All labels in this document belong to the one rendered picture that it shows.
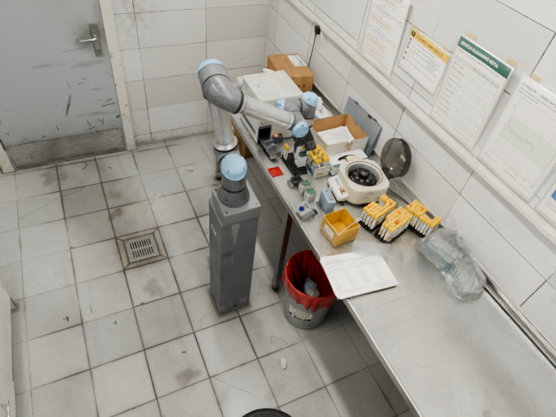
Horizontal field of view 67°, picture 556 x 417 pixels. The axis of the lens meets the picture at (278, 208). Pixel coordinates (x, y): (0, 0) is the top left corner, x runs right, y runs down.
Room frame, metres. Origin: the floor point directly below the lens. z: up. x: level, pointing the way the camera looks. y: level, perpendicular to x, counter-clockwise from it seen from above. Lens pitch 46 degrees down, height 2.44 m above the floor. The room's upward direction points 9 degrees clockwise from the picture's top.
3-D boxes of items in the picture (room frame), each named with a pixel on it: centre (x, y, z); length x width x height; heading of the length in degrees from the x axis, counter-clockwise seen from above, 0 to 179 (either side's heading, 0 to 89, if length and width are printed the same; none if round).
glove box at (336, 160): (1.90, -0.35, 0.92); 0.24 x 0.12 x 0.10; 121
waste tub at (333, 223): (1.39, -0.31, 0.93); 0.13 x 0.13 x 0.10; 36
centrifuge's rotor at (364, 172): (1.74, -0.43, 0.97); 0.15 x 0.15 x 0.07
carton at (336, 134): (2.07, -0.27, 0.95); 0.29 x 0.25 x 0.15; 121
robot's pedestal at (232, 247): (1.46, 0.22, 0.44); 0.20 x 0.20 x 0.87; 31
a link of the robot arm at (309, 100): (1.72, -0.06, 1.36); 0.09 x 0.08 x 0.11; 115
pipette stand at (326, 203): (1.55, -0.24, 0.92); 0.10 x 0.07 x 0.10; 23
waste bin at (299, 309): (1.46, -0.28, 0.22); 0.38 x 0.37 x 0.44; 31
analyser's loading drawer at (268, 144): (1.95, 0.11, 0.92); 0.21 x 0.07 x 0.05; 31
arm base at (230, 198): (1.45, 0.23, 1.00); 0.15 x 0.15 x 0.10
